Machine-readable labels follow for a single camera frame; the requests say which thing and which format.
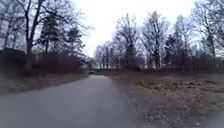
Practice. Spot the row of bare trees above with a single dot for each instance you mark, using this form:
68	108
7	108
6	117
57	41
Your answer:
29	46
155	46

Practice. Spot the grey asphalt path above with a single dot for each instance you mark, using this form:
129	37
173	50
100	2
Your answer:
80	106

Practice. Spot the dark fence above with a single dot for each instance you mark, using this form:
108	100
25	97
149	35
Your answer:
50	63

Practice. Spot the leaf-strewn grass verge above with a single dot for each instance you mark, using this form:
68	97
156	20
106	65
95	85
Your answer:
173	90
33	81

